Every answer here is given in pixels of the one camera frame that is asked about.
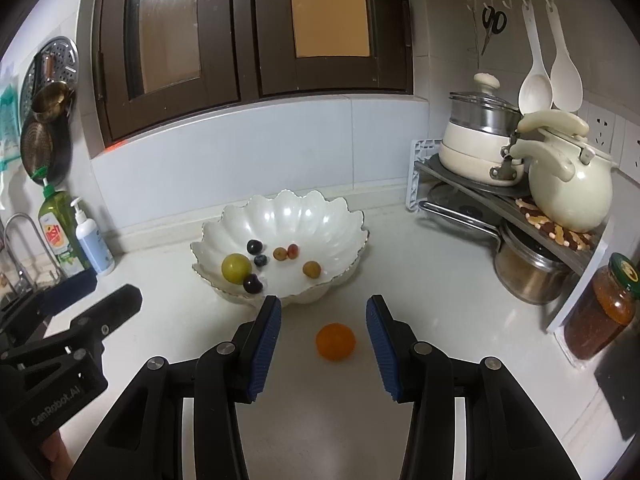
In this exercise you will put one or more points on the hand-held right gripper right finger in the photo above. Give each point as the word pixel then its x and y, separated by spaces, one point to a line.
pixel 382 345

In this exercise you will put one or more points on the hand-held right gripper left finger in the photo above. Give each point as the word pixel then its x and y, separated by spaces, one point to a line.
pixel 265 345

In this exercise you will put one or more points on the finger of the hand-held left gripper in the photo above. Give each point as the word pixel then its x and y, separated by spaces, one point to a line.
pixel 117 305
pixel 70 290

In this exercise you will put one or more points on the orange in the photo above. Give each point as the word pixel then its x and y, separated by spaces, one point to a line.
pixel 335 341

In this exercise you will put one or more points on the red cherry tomato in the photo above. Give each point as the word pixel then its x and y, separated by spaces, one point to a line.
pixel 252 285
pixel 293 250

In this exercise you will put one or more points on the blueberry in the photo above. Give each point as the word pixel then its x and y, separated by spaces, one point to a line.
pixel 260 260

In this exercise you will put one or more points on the small yellow fruit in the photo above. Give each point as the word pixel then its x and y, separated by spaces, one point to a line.
pixel 311 269
pixel 280 254

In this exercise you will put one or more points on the white scalloped bowl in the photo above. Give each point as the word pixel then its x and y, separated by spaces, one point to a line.
pixel 310 220

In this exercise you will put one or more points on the person's left hand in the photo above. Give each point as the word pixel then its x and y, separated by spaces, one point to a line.
pixel 56 452

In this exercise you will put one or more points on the white pump bottle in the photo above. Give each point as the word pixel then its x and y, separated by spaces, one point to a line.
pixel 95 250

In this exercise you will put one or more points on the green dish soap bottle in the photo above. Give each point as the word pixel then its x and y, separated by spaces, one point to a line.
pixel 62 240

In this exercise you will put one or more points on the steel faucet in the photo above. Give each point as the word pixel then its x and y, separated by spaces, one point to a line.
pixel 20 230

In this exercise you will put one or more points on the round mesh strainer pan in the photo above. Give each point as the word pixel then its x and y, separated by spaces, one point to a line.
pixel 42 150

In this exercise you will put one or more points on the steel frying pan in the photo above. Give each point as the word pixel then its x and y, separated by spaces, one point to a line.
pixel 460 210

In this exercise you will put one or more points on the steel stock pot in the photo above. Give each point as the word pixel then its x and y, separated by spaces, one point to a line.
pixel 530 270

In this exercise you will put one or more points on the hanging plastic bag pack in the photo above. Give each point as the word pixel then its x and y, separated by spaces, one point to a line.
pixel 9 130

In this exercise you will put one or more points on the brass ladle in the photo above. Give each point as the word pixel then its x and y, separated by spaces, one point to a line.
pixel 50 100

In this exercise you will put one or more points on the cream saucepan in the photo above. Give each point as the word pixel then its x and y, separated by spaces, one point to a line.
pixel 465 157

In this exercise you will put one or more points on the beaded brown cream trivet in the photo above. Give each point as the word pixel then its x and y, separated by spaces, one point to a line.
pixel 555 230

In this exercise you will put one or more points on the grey corner shelf rack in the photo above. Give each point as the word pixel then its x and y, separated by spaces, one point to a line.
pixel 580 280

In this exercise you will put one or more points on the glass jar of sauce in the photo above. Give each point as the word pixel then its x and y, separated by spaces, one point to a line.
pixel 600 315

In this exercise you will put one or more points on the perforated steel steamer plate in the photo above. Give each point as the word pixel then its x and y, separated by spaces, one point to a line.
pixel 62 60

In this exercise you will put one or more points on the cream kettle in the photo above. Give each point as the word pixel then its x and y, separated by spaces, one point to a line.
pixel 570 190

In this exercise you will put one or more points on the black knife block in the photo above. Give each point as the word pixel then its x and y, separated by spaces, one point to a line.
pixel 622 390

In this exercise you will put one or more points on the steel steamer pot with lid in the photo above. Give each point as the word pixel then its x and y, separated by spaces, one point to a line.
pixel 480 115

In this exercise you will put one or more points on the brown framed window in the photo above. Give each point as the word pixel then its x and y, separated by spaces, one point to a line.
pixel 225 35

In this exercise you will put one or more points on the white rice paddle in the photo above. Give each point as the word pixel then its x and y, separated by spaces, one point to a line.
pixel 566 85

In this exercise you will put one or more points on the black scissors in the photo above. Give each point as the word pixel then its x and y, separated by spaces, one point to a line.
pixel 495 22

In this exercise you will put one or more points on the white wall socket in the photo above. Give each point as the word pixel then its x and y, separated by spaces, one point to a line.
pixel 605 127
pixel 631 152

